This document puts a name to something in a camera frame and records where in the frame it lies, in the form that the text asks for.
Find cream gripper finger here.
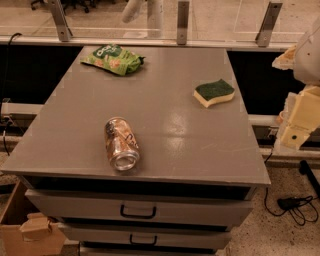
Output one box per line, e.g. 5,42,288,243
272,45,296,70
278,85,320,150

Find orange soda can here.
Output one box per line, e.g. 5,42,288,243
104,117,140,171

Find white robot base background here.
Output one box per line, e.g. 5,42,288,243
121,0,164,39

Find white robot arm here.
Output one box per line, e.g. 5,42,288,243
272,17,320,150

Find green and yellow sponge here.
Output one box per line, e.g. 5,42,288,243
193,79,235,108

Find grey drawer cabinet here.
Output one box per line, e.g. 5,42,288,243
3,47,270,256

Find green chip bag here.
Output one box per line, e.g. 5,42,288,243
80,44,144,76

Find black office chair base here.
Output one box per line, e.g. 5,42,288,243
30,0,100,13

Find middle grey drawer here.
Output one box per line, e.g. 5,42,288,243
58,223,231,250

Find grey drawer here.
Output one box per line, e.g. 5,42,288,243
26,189,252,228
58,223,231,250

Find top grey drawer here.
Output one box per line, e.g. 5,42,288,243
26,189,252,228

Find cardboard box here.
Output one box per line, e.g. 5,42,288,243
0,182,66,256

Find right metal bracket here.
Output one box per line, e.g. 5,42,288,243
255,0,283,47

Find black power adapter cable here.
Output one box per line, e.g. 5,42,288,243
263,186,320,227

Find left metal bracket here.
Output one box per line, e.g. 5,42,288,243
48,0,72,42

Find black cable left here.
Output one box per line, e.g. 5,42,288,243
0,32,23,157

